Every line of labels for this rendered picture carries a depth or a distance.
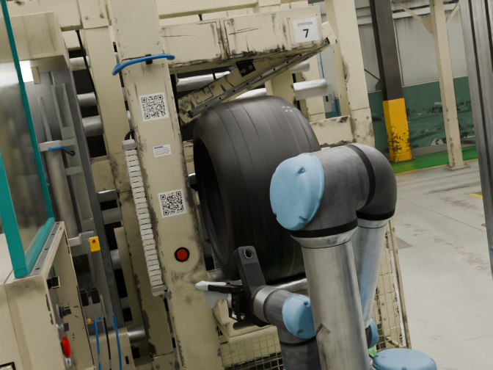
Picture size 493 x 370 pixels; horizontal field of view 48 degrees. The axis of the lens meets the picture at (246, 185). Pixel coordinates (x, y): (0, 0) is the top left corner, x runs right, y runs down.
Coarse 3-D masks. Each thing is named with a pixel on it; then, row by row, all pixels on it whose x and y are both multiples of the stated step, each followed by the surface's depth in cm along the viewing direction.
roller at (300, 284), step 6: (300, 276) 173; (276, 282) 171; (282, 282) 171; (288, 282) 171; (294, 282) 171; (300, 282) 172; (306, 282) 172; (282, 288) 170; (288, 288) 170; (294, 288) 171; (300, 288) 172; (306, 288) 173; (228, 294) 168; (228, 300) 166; (228, 306) 166
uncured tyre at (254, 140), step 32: (224, 128) 159; (256, 128) 158; (288, 128) 159; (224, 160) 155; (256, 160) 153; (224, 192) 156; (256, 192) 151; (224, 224) 206; (256, 224) 152; (224, 256) 186; (288, 256) 160
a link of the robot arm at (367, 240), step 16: (352, 144) 96; (384, 160) 96; (384, 176) 94; (384, 192) 96; (368, 208) 98; (384, 208) 99; (368, 224) 101; (384, 224) 103; (352, 240) 104; (368, 240) 103; (368, 256) 104; (368, 272) 106; (368, 288) 108; (368, 304) 110; (368, 320) 113; (368, 336) 116
